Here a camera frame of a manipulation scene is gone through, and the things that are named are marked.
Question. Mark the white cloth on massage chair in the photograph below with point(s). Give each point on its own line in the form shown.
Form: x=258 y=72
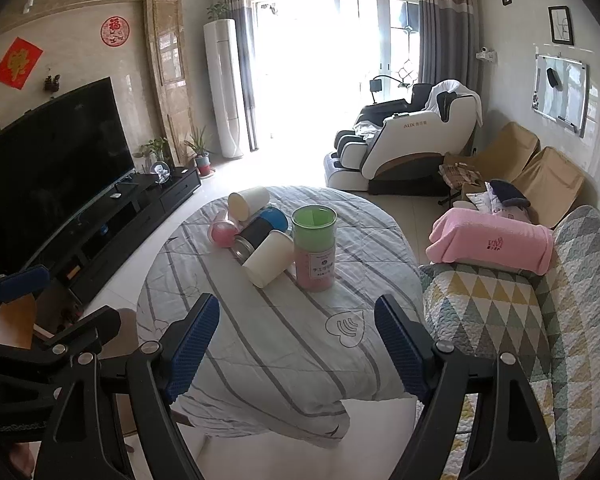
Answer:
x=460 y=95

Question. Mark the white and black massage chair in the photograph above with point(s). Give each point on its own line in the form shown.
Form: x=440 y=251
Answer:
x=405 y=145

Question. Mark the black metal cup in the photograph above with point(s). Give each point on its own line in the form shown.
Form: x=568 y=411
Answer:
x=252 y=239

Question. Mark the brown wooden chair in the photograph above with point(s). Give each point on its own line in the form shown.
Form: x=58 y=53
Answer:
x=10 y=322

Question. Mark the small hanging wall ornament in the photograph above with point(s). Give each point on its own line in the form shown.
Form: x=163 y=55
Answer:
x=52 y=82

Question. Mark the glass balcony door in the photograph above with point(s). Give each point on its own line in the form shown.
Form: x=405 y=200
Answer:
x=330 y=70

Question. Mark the patterned quilt sofa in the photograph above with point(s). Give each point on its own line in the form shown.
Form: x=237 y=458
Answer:
x=510 y=320

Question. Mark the striped grey table cloth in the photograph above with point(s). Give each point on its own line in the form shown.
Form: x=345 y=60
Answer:
x=280 y=340

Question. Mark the potted spiky plant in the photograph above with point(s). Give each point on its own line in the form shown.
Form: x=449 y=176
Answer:
x=200 y=152

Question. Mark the tan sofa cushion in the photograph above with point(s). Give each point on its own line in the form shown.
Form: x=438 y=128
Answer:
x=512 y=147
x=550 y=185

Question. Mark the blue cup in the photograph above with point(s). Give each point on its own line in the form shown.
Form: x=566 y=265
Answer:
x=272 y=220

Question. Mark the white standing air conditioner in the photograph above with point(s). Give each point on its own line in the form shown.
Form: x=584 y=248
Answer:
x=223 y=85

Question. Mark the white printed pillow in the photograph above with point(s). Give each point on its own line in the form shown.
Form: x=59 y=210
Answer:
x=485 y=202

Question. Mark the grey striped curtain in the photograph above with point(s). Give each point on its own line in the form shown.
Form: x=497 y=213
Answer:
x=240 y=60
x=450 y=35

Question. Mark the black television stand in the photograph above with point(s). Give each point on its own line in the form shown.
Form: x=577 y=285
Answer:
x=130 y=212

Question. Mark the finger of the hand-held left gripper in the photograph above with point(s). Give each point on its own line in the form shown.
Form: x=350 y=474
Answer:
x=82 y=325
x=22 y=280

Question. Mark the black whiteboard eraser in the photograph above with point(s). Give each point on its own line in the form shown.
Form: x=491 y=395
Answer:
x=554 y=78

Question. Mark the red diamond wall poster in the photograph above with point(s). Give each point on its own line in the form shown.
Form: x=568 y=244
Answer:
x=17 y=62

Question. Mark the round red wall decoration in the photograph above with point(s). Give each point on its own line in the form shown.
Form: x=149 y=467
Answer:
x=115 y=31

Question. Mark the dark blue cap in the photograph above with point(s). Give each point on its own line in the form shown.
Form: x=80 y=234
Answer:
x=510 y=192

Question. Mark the wide white cup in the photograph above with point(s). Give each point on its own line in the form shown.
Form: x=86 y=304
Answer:
x=250 y=202

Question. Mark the white wall device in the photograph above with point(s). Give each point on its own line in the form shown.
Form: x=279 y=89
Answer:
x=486 y=55

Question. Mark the tall white cup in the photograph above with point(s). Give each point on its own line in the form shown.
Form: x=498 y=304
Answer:
x=267 y=260

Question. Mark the glass globe ornament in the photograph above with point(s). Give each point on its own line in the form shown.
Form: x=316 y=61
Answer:
x=161 y=171

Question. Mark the black gooseneck lamp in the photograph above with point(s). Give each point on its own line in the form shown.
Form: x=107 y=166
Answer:
x=376 y=85

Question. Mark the brown plaid cloth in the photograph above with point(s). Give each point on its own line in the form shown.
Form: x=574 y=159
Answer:
x=462 y=170

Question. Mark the wall whiteboard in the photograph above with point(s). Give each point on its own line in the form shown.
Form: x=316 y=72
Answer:
x=570 y=95

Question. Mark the pink towel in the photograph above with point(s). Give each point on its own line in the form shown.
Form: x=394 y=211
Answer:
x=490 y=240

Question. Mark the black flat television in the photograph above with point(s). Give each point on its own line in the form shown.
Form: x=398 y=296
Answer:
x=55 y=170

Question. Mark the green and pink cup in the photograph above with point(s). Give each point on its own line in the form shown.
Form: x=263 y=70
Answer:
x=314 y=265

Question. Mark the large black picture frame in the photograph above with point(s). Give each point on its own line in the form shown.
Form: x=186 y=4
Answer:
x=561 y=25

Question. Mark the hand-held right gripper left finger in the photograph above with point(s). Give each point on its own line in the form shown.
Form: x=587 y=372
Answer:
x=195 y=345

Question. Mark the small plant on air conditioner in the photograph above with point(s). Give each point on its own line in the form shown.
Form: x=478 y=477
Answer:
x=217 y=11

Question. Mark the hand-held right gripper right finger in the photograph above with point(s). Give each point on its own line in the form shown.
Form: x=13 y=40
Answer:
x=400 y=345

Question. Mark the potted green leafy plant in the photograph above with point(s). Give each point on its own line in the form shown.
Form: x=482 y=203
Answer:
x=152 y=150

